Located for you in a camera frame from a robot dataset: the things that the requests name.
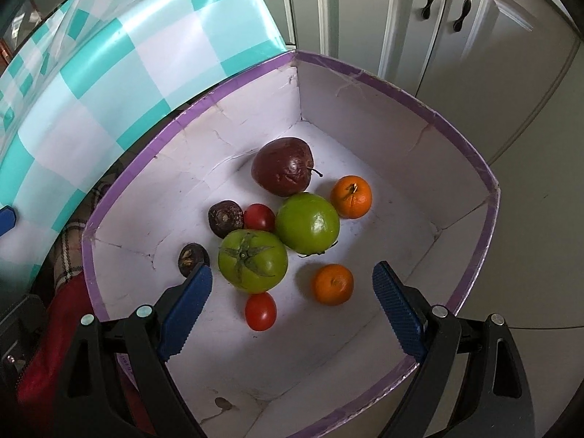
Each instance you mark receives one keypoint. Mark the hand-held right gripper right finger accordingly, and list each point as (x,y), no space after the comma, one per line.
(397,310)

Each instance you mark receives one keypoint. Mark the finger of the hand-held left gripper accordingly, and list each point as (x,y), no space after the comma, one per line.
(7,221)

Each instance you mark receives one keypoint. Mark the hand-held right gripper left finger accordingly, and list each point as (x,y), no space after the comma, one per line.
(187,310)

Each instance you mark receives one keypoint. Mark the small dark wrinkled fruit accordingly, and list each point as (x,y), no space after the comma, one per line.
(189,259)
(226,219)

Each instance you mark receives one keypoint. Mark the small orange tangerine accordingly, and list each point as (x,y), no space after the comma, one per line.
(351,198)
(333,285)

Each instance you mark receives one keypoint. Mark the red cherry tomato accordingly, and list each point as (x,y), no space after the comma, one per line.
(259,218)
(261,312)

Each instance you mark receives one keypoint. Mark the green tomato with stem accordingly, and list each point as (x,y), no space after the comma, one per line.
(253,264)

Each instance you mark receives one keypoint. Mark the smooth green tomato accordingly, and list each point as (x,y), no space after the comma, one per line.
(308,223)

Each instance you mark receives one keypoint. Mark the white box with purple rim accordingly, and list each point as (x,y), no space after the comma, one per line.
(365,146)

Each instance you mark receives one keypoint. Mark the large dark red fruit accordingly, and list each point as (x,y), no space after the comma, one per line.
(283,166)

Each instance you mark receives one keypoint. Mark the red cloth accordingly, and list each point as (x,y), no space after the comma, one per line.
(54,351)

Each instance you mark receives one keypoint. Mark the plaid cloth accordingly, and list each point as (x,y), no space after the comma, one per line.
(68,246)

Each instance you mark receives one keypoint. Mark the teal checked tablecloth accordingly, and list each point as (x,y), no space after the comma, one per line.
(137,54)

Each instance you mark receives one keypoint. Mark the pale green cabinet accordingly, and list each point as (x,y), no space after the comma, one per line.
(388,18)

